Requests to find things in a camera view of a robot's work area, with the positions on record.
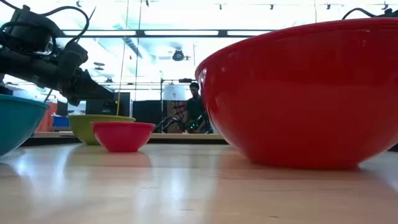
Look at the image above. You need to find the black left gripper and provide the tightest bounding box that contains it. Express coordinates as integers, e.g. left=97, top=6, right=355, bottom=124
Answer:
left=57, top=41, right=115, bottom=106

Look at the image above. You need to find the green bowl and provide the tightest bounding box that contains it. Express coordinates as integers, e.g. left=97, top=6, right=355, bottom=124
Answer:
left=67, top=114, right=137, bottom=146

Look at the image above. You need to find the teal bowl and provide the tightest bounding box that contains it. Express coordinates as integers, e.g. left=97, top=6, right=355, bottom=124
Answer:
left=0, top=94, right=50, bottom=156

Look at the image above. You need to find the black computer monitor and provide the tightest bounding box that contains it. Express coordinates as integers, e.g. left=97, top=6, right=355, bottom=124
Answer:
left=85, top=91, right=131, bottom=118

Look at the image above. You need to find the small black monitor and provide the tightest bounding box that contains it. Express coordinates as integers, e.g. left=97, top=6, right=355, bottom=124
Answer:
left=56, top=100, right=69, bottom=117

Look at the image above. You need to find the blue storage bin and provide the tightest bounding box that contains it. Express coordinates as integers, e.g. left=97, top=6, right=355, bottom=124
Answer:
left=52, top=114, right=70, bottom=128

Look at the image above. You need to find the small pink bowl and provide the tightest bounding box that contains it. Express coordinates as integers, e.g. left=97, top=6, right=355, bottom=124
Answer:
left=90, top=121, right=156, bottom=153

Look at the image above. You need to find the orange curtain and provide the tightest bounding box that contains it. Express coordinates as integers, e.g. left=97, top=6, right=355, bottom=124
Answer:
left=34, top=101, right=59, bottom=133

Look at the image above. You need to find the dark partition panel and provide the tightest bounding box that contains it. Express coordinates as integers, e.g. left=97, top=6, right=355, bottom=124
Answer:
left=132, top=99, right=163, bottom=124

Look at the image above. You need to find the round black ceiling lamp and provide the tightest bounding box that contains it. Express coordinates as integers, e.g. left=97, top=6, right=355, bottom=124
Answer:
left=172, top=48, right=185, bottom=62

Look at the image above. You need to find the standing person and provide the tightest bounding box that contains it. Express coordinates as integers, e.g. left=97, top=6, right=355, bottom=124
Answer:
left=184, top=82, right=215, bottom=134

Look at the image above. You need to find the large red bowl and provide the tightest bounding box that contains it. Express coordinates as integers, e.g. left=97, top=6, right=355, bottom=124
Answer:
left=195, top=17, right=398, bottom=170

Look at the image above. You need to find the yellow hanging cord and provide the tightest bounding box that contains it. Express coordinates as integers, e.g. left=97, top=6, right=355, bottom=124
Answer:
left=116, top=0, right=131, bottom=116

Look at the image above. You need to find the black ceiling rail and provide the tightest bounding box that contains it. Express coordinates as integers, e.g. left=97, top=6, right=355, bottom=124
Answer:
left=58, top=29, right=276, bottom=39

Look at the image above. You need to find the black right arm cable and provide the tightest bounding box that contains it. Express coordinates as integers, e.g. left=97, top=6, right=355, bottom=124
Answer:
left=341, top=7, right=386, bottom=21

